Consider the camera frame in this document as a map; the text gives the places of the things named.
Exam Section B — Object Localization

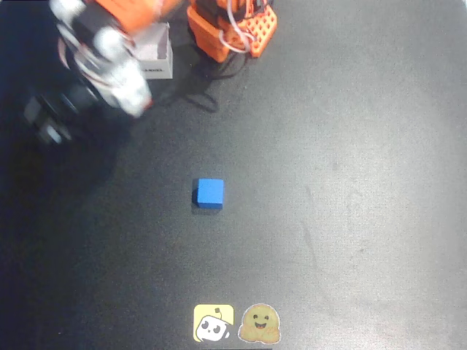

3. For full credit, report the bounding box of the white cardboard box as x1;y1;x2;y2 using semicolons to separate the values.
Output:
135;21;174;80

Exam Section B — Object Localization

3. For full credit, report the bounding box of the white cable bundle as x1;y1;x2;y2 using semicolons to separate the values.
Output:
217;0;258;55

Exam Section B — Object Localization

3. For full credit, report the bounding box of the blue cube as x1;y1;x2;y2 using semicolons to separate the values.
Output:
191;178;225;210

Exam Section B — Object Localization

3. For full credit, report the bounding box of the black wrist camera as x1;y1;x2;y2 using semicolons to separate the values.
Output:
23;83;101;145

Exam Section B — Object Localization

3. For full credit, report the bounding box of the black cable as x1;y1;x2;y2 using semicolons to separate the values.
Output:
162;54;251;114

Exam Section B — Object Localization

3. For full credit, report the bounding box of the yellow robot face sticker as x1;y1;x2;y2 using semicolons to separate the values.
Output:
193;303;235;343

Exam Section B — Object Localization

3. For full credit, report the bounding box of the orange robot base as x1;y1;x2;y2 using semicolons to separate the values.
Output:
185;0;279;63

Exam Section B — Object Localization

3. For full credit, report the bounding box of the hugging face emoji sticker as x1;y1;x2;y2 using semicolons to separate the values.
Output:
238;303;282;344

